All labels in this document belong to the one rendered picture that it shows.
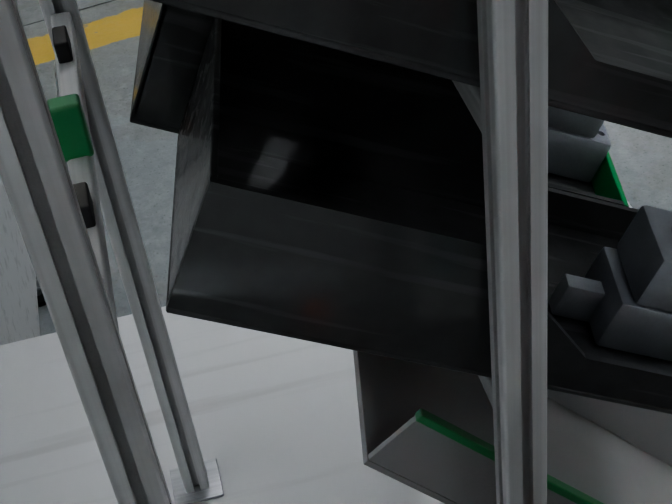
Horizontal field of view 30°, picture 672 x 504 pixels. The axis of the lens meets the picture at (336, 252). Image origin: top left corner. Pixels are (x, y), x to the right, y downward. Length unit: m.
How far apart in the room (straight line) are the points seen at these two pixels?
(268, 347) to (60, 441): 0.20
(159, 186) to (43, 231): 2.37
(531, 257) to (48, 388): 0.74
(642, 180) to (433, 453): 2.10
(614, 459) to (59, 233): 0.47
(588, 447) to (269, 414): 0.38
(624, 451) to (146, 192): 2.08
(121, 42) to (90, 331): 2.90
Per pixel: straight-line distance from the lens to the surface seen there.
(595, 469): 0.79
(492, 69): 0.44
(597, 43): 0.55
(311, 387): 1.11
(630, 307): 0.61
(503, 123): 0.45
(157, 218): 2.72
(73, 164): 0.63
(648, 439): 0.85
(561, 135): 0.74
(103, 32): 3.42
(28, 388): 1.18
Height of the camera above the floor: 1.67
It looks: 41 degrees down
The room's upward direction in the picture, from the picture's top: 8 degrees counter-clockwise
